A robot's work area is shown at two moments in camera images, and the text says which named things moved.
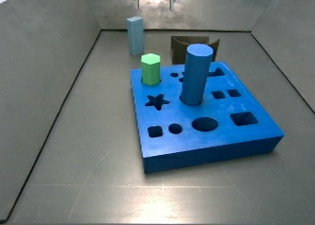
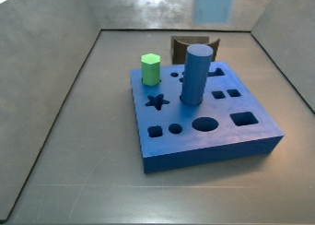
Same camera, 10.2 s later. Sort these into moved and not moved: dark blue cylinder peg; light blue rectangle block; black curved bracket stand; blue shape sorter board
Moved: light blue rectangle block
Not moved: black curved bracket stand; dark blue cylinder peg; blue shape sorter board
